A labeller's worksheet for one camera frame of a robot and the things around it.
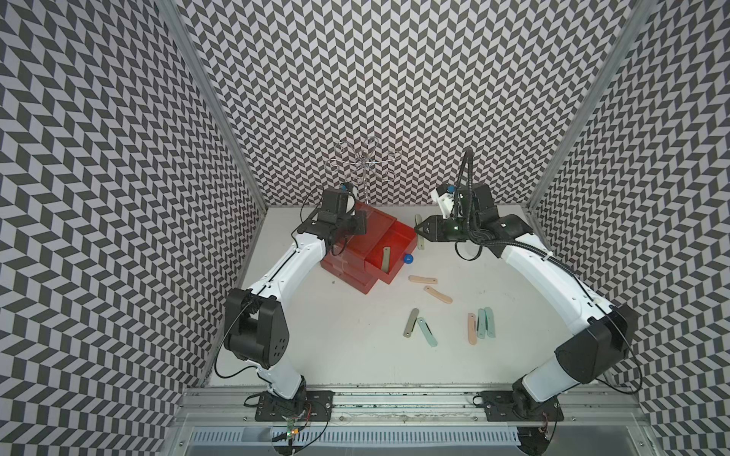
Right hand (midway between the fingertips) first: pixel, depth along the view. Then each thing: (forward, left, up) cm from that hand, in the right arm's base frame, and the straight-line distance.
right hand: (419, 234), depth 76 cm
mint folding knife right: (-14, -23, -28) cm, 39 cm away
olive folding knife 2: (-1, 0, 0) cm, 1 cm away
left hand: (+10, +16, -6) cm, 20 cm away
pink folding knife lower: (-16, -17, -27) cm, 36 cm away
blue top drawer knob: (-3, +3, -8) cm, 9 cm away
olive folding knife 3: (-14, +2, -26) cm, 30 cm away
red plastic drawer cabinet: (-3, +16, -8) cm, 18 cm away
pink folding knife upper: (+1, -4, -27) cm, 27 cm away
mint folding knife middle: (-15, -20, -26) cm, 36 cm away
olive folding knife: (-1, +9, -11) cm, 14 cm away
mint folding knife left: (-17, -4, -28) cm, 32 cm away
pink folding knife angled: (-4, -9, -29) cm, 30 cm away
